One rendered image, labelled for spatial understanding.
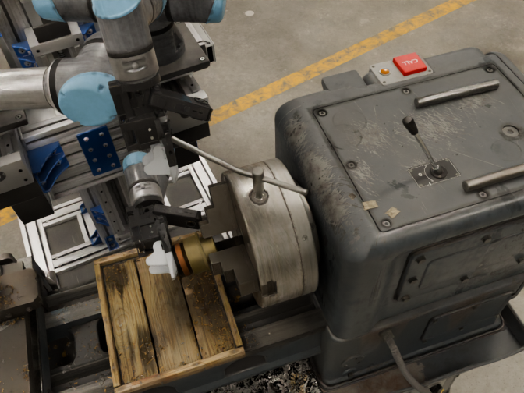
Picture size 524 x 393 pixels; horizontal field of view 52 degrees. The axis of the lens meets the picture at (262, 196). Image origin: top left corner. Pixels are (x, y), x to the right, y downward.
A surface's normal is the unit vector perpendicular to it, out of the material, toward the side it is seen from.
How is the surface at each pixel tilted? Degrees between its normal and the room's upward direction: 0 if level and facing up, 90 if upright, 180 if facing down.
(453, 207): 0
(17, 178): 90
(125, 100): 69
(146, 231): 0
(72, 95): 89
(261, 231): 32
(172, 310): 0
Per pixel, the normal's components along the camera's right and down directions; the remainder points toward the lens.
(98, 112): 0.04, 0.79
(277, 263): 0.25, 0.29
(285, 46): -0.03, -0.61
